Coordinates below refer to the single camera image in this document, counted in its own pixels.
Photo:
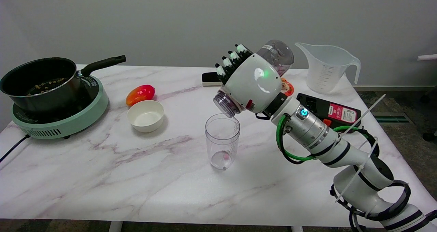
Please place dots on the white pipe end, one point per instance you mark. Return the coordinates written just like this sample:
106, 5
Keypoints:
428, 57

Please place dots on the white table leg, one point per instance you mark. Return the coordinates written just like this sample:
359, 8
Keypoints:
297, 229
115, 227

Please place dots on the long white zip tie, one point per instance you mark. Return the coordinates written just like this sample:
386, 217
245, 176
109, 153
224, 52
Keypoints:
356, 170
372, 106

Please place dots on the large translucent measuring jug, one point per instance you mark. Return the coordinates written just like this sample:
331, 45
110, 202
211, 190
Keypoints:
327, 64

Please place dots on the mint green induction cooker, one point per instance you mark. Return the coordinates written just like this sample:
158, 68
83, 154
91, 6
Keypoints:
68, 122

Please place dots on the small clear measuring cup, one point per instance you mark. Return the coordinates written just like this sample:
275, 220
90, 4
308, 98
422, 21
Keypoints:
222, 133

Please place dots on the black white board eraser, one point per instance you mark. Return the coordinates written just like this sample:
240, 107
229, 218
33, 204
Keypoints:
210, 78

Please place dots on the black device with red label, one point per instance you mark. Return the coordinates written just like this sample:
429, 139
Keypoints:
341, 113

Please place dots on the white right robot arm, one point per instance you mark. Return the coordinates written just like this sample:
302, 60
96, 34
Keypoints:
314, 129

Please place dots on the brown food bits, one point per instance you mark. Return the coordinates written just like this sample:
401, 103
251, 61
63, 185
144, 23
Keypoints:
46, 86

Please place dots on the red orange mango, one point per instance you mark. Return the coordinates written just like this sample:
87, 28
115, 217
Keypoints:
140, 94

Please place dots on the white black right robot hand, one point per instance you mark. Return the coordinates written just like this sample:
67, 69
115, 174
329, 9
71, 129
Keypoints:
254, 83

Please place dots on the floor vent grille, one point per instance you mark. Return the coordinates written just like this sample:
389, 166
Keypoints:
392, 118

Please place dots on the white bowl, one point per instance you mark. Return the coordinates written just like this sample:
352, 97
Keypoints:
146, 117

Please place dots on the grey transparent plastic bottle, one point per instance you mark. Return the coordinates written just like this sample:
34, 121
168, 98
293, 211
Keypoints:
278, 54

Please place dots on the dark chair foot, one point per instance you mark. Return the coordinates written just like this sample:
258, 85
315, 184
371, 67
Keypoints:
431, 136

